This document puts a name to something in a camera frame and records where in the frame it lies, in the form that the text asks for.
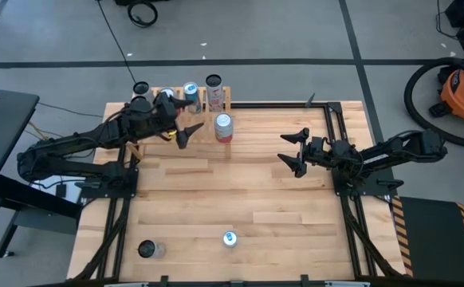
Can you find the blue silver Red Bull can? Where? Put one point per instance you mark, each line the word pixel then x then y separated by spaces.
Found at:
pixel 230 239
pixel 192 97

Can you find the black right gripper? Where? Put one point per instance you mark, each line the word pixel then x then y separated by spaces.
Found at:
pixel 317 153

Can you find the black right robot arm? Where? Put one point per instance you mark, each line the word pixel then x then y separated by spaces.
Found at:
pixel 395 151

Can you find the wooden slatted shelf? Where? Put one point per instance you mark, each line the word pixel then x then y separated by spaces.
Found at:
pixel 208 137

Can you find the silver aluminium extrusion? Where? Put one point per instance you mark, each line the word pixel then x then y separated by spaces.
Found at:
pixel 347 284
pixel 124 285

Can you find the white Celsius tropical can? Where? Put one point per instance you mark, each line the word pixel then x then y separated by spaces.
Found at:
pixel 156 250
pixel 141 87

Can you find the white Celsius Peach Vibe can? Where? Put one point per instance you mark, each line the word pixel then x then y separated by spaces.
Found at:
pixel 215 95

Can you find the pink white Spindrift can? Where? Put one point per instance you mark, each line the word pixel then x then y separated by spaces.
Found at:
pixel 224 127
pixel 167 92

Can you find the black power adapter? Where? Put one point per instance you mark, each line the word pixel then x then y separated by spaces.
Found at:
pixel 60 190

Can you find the black mat hazard stripes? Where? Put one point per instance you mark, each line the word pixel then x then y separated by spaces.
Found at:
pixel 431 239

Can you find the white panel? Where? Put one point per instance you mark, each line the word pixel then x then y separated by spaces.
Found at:
pixel 72 195

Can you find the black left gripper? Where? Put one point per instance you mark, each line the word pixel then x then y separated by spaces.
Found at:
pixel 166 115

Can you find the black desk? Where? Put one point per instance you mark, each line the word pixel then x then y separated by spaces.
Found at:
pixel 1 131

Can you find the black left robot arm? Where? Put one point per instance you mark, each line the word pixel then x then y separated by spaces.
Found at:
pixel 76 141

